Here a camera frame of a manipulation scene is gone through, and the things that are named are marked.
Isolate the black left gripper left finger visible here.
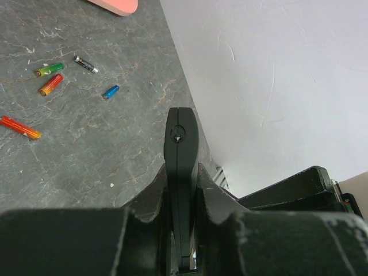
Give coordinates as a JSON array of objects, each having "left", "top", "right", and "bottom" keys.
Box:
[{"left": 1, "top": 167, "right": 171, "bottom": 275}]

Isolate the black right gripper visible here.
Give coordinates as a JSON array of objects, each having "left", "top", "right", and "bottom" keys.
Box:
[{"left": 238, "top": 166, "right": 362, "bottom": 214}]

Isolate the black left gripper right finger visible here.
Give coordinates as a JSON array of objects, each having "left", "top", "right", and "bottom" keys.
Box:
[{"left": 197, "top": 166, "right": 367, "bottom": 275}]

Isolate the blue battery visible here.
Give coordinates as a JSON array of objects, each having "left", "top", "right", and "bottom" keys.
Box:
[{"left": 102, "top": 85, "right": 120, "bottom": 99}]

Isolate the red orange battery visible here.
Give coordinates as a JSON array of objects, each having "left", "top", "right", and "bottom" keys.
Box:
[{"left": 1, "top": 116, "right": 41, "bottom": 140}]

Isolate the red yellow battery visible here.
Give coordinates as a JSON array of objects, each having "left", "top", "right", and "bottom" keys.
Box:
[{"left": 39, "top": 74, "right": 64, "bottom": 97}]

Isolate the black silver battery right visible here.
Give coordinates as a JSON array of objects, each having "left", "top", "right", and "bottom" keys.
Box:
[{"left": 74, "top": 55, "right": 98, "bottom": 74}]

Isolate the green yellow battery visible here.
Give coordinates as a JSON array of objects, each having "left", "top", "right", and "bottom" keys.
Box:
[{"left": 34, "top": 63, "right": 64, "bottom": 77}]

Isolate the pink three-tier shelf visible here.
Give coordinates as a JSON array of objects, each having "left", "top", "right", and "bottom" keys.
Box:
[{"left": 89, "top": 0, "right": 138, "bottom": 17}]

